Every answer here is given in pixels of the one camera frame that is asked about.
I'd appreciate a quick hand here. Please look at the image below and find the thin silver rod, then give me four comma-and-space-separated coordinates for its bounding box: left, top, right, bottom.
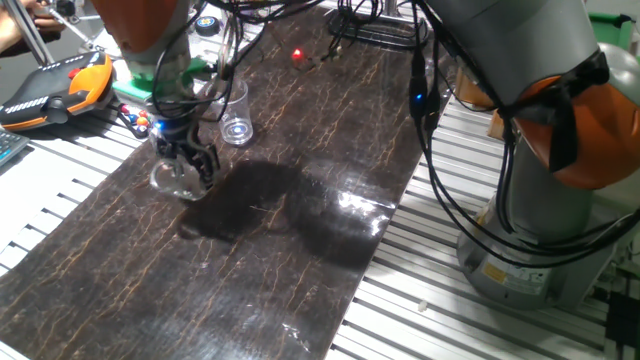
47, 4, 101, 51

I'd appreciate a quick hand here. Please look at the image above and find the grey metal tripod leg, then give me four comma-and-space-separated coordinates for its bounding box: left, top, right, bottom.
2, 0, 55, 66

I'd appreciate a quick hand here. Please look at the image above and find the person forearm maroon sleeve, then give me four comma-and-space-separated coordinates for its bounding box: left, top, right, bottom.
0, 32, 61, 59

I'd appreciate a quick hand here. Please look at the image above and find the small circuit board red light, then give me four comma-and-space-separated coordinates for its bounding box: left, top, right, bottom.
291, 47, 321, 71

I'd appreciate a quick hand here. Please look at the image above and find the cardboard box with flaps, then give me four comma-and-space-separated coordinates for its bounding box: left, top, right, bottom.
454, 67, 494, 110

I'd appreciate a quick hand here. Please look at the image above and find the dark marble pattern mat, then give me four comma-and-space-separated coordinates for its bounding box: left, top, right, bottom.
0, 4, 451, 360

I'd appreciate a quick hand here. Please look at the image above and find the small round black puck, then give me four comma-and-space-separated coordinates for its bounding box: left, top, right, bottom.
194, 15, 221, 38

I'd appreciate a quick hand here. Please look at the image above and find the clear plastic cup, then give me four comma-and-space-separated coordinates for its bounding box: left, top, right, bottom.
215, 77, 254, 147

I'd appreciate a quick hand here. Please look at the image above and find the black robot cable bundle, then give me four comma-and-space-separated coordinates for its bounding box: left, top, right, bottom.
149, 0, 640, 269

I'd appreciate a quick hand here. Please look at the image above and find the black triangle with billiard balls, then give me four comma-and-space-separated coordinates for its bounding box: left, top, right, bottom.
118, 102, 152, 139

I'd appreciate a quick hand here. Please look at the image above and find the small clear glass jar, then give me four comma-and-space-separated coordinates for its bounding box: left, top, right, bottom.
148, 154, 210, 202

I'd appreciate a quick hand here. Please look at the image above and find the black USB hub blue light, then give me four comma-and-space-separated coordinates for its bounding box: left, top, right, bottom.
407, 49, 441, 131

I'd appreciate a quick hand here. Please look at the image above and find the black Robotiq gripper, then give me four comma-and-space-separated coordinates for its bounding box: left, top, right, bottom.
151, 117, 221, 190

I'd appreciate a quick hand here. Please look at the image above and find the orange black teach pendant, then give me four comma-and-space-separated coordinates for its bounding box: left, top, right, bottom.
0, 50, 115, 133

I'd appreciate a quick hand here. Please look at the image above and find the grey wrist camera green mount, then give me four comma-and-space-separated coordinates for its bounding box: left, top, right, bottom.
112, 57, 216, 101

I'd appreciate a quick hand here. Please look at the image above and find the long cardboard box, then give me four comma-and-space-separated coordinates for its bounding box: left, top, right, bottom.
487, 109, 506, 141

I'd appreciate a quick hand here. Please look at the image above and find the green mini pool table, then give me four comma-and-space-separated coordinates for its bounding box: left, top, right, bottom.
587, 12, 634, 50

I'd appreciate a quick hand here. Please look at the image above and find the person hand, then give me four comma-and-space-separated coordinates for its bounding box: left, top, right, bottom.
0, 7, 24, 54
22, 0, 66, 34

